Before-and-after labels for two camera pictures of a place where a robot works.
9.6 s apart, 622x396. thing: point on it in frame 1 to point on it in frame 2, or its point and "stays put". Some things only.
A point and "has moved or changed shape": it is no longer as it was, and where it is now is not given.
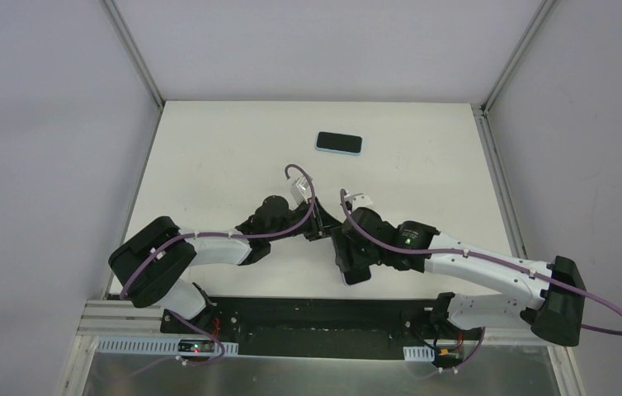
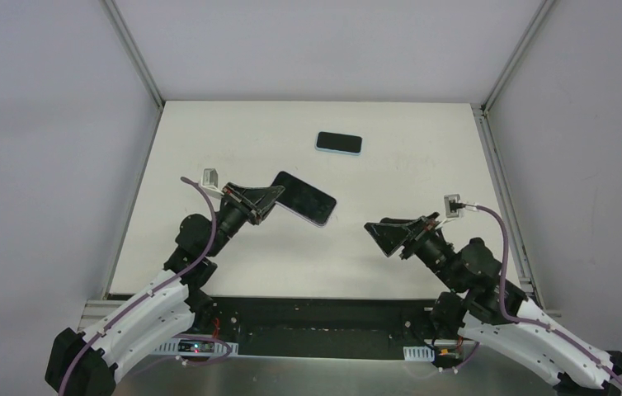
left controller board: [195, 346] stays put
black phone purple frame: [356, 275] has moved or changed shape
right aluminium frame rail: [512, 219] stays put
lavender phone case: [356, 275] has moved or changed shape
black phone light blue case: [338, 143] stays put
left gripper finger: [326, 220] to [258, 200]
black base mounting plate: [362, 327] stays put
